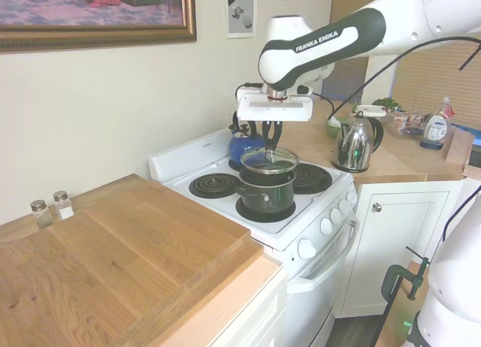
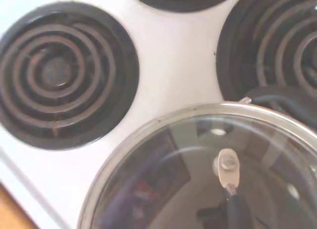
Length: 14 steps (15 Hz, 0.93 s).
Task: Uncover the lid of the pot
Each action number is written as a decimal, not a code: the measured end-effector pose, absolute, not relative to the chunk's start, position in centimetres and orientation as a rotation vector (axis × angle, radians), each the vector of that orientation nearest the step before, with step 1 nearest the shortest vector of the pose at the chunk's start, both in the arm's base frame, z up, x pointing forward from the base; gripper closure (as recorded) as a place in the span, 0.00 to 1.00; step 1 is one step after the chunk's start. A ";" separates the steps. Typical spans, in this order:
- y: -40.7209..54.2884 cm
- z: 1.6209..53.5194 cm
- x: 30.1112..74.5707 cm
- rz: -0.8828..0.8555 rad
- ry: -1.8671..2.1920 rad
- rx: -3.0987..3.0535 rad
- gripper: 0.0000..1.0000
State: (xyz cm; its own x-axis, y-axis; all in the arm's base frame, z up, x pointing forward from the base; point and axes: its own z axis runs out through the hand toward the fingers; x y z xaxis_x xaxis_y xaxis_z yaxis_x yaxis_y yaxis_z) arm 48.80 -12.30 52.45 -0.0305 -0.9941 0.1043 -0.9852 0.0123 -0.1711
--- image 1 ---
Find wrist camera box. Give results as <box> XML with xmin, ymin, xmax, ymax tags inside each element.
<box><xmin>235</xmin><ymin>82</ymin><xmax>265</xmax><ymax>101</ymax></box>

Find window blinds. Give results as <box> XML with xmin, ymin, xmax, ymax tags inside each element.
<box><xmin>389</xmin><ymin>34</ymin><xmax>481</xmax><ymax>129</ymax></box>

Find dark green cooking pot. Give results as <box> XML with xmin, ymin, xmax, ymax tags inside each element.
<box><xmin>234</xmin><ymin>169</ymin><xmax>296</xmax><ymax>214</ymax></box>

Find white oven door handle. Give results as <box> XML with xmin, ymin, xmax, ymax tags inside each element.
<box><xmin>286</xmin><ymin>214</ymin><xmax>361</xmax><ymax>294</ymax></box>

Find green bowl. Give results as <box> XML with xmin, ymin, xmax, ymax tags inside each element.
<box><xmin>324</xmin><ymin>116</ymin><xmax>351</xmax><ymax>140</ymax></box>

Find clear plastic food container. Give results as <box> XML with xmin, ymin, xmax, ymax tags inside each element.
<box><xmin>386</xmin><ymin>110</ymin><xmax>428</xmax><ymax>138</ymax></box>

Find wooden block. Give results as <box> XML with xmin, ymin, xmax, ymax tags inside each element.
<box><xmin>444</xmin><ymin>128</ymin><xmax>476</xmax><ymax>172</ymax></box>

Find green metal clamp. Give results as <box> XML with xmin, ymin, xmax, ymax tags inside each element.
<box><xmin>380</xmin><ymin>245</ymin><xmax>430</xmax><ymax>307</ymax></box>

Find glass pepper shaker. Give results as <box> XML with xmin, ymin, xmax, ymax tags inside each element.
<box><xmin>29</xmin><ymin>199</ymin><xmax>53</xmax><ymax>231</ymax></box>
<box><xmin>52</xmin><ymin>190</ymin><xmax>74</xmax><ymax>221</ymax></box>

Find white electric stove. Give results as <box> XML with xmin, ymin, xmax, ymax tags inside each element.
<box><xmin>148</xmin><ymin>128</ymin><xmax>361</xmax><ymax>347</ymax></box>

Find white red-trimmed container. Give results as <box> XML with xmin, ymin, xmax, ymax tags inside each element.
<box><xmin>354</xmin><ymin>104</ymin><xmax>389</xmax><ymax>118</ymax></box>

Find grey still life print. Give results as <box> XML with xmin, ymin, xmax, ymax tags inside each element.
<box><xmin>225</xmin><ymin>0</ymin><xmax>258</xmax><ymax>39</ymax></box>

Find green potted plant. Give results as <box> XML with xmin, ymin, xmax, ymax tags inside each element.
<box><xmin>371</xmin><ymin>97</ymin><xmax>402</xmax><ymax>112</ymax></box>

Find glass pot lid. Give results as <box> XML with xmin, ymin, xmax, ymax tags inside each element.
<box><xmin>240</xmin><ymin>145</ymin><xmax>301</xmax><ymax>176</ymax></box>

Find gold framed painting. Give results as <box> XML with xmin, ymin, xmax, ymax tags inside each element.
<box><xmin>0</xmin><ymin>0</ymin><xmax>198</xmax><ymax>53</ymax></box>

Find spray cleaner bottle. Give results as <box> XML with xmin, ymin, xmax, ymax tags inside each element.
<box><xmin>423</xmin><ymin>96</ymin><xmax>452</xmax><ymax>143</ymax></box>

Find stainless steel electric kettle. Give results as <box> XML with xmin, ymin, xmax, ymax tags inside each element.
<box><xmin>331</xmin><ymin>111</ymin><xmax>386</xmax><ymax>173</ymax></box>

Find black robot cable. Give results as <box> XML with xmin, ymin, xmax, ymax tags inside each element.
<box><xmin>312</xmin><ymin>34</ymin><xmax>481</xmax><ymax>119</ymax></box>

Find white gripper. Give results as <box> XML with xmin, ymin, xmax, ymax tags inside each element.
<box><xmin>236</xmin><ymin>84</ymin><xmax>315</xmax><ymax>152</ymax></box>

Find large wooden butcher block board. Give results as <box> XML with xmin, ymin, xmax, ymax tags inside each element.
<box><xmin>0</xmin><ymin>173</ymin><xmax>264</xmax><ymax>347</ymax></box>

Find blue stovetop kettle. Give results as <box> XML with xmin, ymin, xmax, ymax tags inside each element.
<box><xmin>228</xmin><ymin>111</ymin><xmax>261</xmax><ymax>172</ymax></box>

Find white corner cabinet door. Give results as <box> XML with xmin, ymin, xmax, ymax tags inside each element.
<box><xmin>333</xmin><ymin>179</ymin><xmax>466</xmax><ymax>319</ymax></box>

